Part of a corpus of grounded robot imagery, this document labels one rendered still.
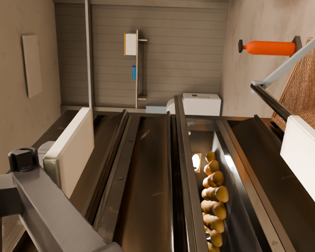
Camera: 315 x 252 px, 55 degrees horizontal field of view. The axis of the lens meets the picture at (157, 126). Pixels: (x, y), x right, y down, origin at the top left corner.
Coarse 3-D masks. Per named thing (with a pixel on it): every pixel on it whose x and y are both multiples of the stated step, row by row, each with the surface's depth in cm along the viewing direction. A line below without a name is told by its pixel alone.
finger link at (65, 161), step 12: (84, 108) 20; (72, 120) 18; (84, 120) 18; (72, 132) 16; (84, 132) 18; (60, 144) 15; (72, 144) 16; (84, 144) 18; (48, 156) 14; (60, 156) 14; (72, 156) 16; (84, 156) 18; (48, 168) 14; (60, 168) 14; (72, 168) 16; (60, 180) 14; (72, 180) 16
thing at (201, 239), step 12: (180, 96) 173; (180, 108) 154; (180, 120) 138; (192, 168) 97; (192, 180) 90; (192, 192) 85; (192, 204) 80; (192, 216) 76; (204, 228) 71; (204, 240) 67
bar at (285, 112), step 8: (312, 40) 105; (304, 48) 106; (312, 48) 106; (296, 56) 107; (288, 64) 108; (272, 72) 110; (280, 72) 109; (256, 80) 112; (264, 80) 111; (272, 80) 110; (256, 88) 107; (264, 88) 111; (264, 96) 98; (272, 96) 95; (272, 104) 90; (280, 104) 87; (280, 112) 84; (288, 112) 81
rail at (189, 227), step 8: (176, 96) 175; (176, 104) 161; (176, 112) 149; (176, 120) 139; (184, 160) 102; (184, 168) 97; (184, 176) 93; (184, 184) 89; (184, 192) 85; (184, 200) 82; (184, 208) 79; (184, 216) 76; (192, 224) 73; (192, 232) 70; (192, 240) 68; (192, 248) 65
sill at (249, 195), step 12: (216, 120) 181; (216, 132) 175; (228, 144) 150; (228, 156) 142; (240, 168) 128; (240, 180) 120; (240, 192) 119; (252, 192) 112; (252, 204) 105; (252, 216) 103; (264, 216) 99; (264, 228) 93; (264, 240) 91; (276, 240) 89
